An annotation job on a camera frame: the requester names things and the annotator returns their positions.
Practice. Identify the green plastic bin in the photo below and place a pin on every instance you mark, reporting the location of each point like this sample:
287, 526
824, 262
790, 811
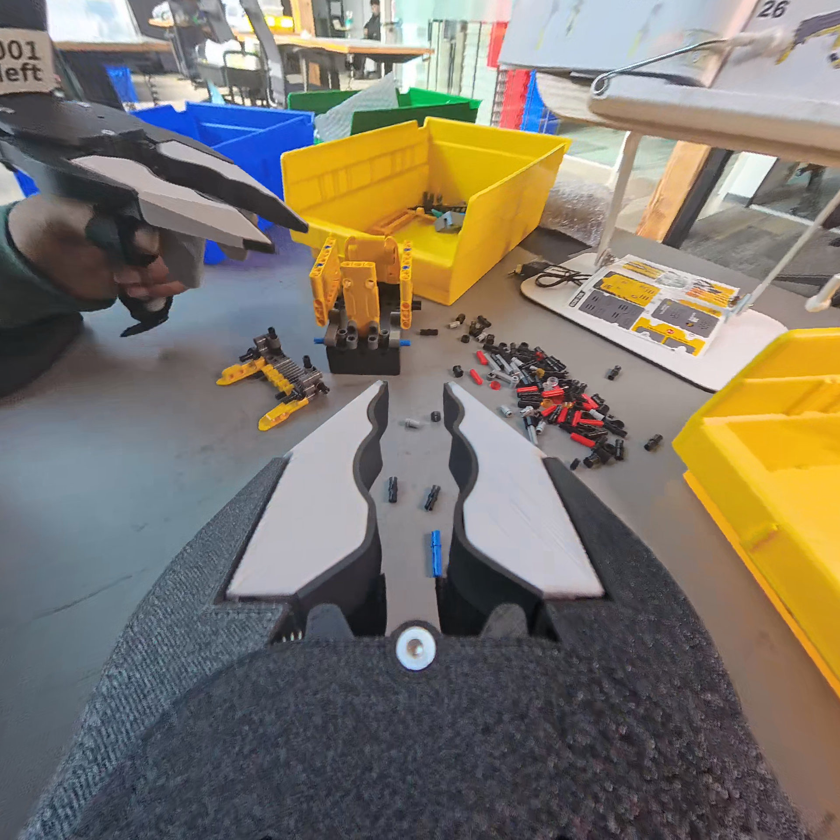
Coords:
308, 98
420, 115

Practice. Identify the stack of red blue crates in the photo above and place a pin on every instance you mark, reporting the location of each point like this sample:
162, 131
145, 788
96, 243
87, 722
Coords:
518, 98

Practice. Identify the pile of small lego pins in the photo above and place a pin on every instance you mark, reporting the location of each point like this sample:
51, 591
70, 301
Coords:
558, 400

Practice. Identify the bubble wrap sheet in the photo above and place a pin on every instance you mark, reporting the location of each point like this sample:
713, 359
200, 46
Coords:
577, 210
361, 108

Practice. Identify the yellow plastic bin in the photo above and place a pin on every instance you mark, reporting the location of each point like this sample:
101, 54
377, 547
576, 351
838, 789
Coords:
367, 170
787, 525

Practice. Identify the blue lego pin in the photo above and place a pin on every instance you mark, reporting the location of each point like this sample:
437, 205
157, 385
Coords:
436, 554

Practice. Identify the blue plastic bin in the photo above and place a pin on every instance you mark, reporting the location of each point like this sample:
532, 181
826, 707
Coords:
262, 138

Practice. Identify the loose black yellow lego parts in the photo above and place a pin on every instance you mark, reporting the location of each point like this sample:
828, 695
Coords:
394, 220

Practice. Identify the yellow black lego robot model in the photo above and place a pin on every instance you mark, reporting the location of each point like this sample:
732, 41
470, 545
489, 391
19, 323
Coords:
358, 275

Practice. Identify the wooden post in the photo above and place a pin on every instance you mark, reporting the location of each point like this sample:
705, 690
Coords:
673, 190

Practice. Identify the yellow lego blade with connector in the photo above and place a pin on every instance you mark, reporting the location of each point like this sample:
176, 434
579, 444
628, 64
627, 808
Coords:
239, 373

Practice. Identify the grey grille yellow lego assembly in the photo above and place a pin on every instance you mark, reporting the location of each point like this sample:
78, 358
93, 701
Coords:
289, 367

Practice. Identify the wooden table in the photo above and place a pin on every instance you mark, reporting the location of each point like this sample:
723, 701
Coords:
328, 44

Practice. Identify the sticker sheet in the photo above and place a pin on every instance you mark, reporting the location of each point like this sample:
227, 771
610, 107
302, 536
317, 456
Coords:
630, 308

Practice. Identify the white book stand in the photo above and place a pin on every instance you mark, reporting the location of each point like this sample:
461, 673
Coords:
722, 367

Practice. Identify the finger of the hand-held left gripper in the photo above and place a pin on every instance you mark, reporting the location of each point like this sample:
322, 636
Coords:
216, 170
184, 210

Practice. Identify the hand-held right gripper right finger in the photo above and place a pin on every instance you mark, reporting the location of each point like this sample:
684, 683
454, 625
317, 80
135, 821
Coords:
525, 525

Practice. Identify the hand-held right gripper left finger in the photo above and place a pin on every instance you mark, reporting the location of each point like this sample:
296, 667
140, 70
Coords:
302, 525

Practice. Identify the instruction booklet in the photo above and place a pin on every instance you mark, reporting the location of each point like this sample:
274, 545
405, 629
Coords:
623, 33

